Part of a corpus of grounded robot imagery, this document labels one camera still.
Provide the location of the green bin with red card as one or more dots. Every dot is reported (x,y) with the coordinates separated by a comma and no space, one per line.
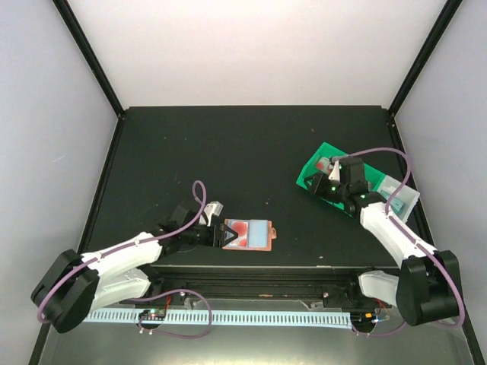
(329,188)

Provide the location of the clear white bin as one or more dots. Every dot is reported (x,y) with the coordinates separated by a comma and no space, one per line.
(408,195)

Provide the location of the black corner frame post right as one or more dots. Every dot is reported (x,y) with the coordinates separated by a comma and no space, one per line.
(434,36)

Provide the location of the pink leather card holder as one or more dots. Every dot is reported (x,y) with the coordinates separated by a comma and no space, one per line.
(260,236)

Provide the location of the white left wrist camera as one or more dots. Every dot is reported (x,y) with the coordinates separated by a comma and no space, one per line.
(212,209)

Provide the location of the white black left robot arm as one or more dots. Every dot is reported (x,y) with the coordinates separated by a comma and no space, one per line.
(76,285)

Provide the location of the right controller circuit board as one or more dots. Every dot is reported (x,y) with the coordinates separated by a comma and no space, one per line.
(369,318)

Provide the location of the left controller circuit board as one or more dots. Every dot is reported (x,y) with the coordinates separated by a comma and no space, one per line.
(152,315)

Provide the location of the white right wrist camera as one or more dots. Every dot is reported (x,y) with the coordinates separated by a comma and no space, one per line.
(334,169)

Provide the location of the teal card in clear bin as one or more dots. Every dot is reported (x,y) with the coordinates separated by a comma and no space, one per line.
(397,205)

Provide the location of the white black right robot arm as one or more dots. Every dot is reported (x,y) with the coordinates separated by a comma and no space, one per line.
(428,287)

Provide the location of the green middle bin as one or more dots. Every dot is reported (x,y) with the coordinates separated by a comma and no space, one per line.
(371,175)

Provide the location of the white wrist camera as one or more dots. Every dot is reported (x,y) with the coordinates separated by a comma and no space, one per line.
(334,169)
(212,209)

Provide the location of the black corner frame post left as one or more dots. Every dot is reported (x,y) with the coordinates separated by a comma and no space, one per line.
(75,29)

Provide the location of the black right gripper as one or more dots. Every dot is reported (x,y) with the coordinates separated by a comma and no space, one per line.
(317,182)

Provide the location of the red white april card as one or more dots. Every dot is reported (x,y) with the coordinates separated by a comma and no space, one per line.
(322,164)

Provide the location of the black corner frame post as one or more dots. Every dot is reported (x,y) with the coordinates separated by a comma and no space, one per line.
(434,36)
(75,29)

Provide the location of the white slotted cable duct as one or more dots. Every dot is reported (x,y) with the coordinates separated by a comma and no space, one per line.
(332,320)

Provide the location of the controller circuit board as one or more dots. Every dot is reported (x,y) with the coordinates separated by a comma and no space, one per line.
(152,315)
(369,318)

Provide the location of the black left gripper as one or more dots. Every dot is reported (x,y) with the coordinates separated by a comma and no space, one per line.
(217,239)

